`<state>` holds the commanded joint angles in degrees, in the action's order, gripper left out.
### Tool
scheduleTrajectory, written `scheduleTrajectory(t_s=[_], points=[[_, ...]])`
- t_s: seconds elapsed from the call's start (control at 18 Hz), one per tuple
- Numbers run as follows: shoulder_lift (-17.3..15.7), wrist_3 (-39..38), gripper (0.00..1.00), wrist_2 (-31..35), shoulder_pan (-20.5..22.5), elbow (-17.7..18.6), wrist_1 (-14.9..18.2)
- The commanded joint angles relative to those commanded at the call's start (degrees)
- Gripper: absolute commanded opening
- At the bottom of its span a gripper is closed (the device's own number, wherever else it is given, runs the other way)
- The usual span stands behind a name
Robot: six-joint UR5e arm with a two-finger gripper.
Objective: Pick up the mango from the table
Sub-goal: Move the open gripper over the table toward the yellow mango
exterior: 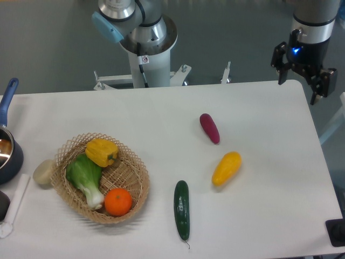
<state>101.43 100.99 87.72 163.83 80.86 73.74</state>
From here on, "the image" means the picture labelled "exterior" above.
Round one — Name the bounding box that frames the orange fruit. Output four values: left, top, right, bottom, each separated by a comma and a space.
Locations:
104, 188, 133, 216

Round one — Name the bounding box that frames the yellow bell pepper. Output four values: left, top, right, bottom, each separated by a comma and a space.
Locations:
85, 139, 119, 168

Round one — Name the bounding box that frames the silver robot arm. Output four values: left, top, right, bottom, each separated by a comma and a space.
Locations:
271, 1, 340, 105

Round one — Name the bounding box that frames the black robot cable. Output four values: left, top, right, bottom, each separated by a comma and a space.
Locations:
136, 42, 149, 88

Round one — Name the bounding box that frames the dark grey round object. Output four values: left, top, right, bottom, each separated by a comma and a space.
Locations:
0, 191, 10, 221

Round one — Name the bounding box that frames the green bok choy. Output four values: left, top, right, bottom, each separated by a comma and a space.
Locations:
66, 153, 104, 210

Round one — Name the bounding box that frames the yellow mango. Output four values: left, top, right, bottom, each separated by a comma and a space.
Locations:
211, 151, 242, 186

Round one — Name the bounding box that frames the white long-handled brush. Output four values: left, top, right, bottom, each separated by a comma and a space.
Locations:
1, 174, 31, 238

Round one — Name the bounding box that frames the silver robot base column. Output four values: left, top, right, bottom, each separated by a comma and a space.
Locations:
92, 1, 177, 88

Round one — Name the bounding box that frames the woven wicker basket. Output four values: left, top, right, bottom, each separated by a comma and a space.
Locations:
51, 133, 150, 224

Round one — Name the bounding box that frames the black device at edge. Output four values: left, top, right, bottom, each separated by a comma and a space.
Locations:
325, 219, 345, 247

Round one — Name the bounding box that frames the purple sweet potato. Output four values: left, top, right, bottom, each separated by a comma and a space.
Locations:
199, 113, 220, 145

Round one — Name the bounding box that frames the dark blue saucepan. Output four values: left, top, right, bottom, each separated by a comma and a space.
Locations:
1, 78, 24, 184

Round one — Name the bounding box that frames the white metal mounting frame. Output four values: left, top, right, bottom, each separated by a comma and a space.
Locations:
93, 61, 231, 91

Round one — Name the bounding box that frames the green cucumber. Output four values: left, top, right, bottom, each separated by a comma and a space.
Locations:
174, 180, 190, 249

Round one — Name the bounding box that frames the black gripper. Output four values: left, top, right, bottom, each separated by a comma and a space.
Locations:
271, 29, 337, 105

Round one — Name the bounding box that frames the beige round block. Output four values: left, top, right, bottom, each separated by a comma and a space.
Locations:
32, 159, 55, 185

